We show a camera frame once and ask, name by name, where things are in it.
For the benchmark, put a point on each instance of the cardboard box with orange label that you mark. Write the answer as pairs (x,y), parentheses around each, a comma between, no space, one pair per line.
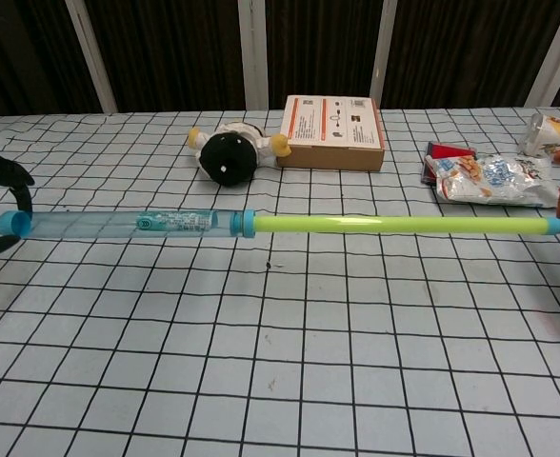
(332,157)

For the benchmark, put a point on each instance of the black pleated curtain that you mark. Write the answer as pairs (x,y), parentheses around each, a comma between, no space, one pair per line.
(175,52)

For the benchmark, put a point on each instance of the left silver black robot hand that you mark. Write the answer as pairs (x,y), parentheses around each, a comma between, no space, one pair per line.
(4,173)

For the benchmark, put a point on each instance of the black white plush toy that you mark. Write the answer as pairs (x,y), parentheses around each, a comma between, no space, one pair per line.
(225,162)

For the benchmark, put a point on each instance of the clear yellow print snack pack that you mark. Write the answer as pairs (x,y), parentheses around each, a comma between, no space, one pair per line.
(546,133)

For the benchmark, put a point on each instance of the blue green water pump toy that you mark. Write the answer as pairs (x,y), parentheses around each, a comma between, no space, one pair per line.
(356,224)

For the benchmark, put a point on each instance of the white frame post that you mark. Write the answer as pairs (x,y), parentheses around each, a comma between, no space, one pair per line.
(89,57)
(551,52)
(254,57)
(384,47)

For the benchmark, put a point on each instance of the white black checked tablecloth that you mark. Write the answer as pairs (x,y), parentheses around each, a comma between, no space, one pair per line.
(118,381)

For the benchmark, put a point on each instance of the flat red black packet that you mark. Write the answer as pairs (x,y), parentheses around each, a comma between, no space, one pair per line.
(446,151)

